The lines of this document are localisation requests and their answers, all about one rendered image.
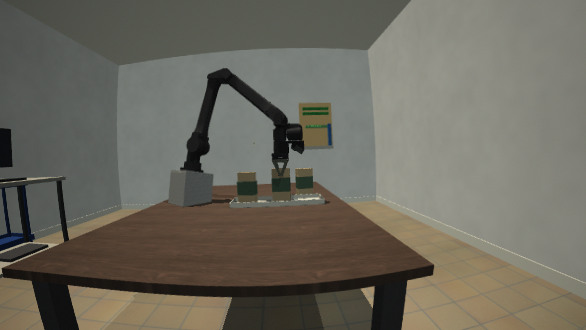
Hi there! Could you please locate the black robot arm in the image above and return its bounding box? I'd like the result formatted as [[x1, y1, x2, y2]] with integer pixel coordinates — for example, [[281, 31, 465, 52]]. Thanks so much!
[[180, 68, 304, 173]]

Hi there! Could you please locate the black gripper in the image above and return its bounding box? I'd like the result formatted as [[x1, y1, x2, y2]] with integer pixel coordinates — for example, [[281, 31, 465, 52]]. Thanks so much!
[[271, 140, 289, 176]]

